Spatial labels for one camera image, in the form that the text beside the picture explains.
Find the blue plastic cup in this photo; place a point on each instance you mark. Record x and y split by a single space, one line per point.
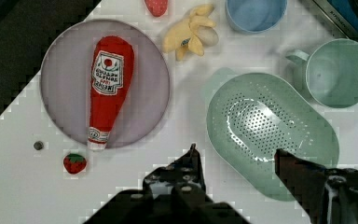
254 16

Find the small red plush strawberry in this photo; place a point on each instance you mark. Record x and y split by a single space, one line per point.
74 163

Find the red plush ketchup bottle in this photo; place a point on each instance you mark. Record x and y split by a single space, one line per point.
111 75

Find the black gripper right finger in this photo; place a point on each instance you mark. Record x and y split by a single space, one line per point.
329 196

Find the black toaster oven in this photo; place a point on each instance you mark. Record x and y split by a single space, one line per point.
341 13

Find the pink plush strawberry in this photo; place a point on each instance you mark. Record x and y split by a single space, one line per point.
157 7

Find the grey round plate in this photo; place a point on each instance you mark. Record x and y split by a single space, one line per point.
66 76

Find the green plastic mug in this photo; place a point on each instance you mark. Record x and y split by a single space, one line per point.
329 75

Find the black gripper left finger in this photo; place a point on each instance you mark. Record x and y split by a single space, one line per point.
185 170

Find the plush peeled banana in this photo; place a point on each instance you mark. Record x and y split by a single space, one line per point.
192 33

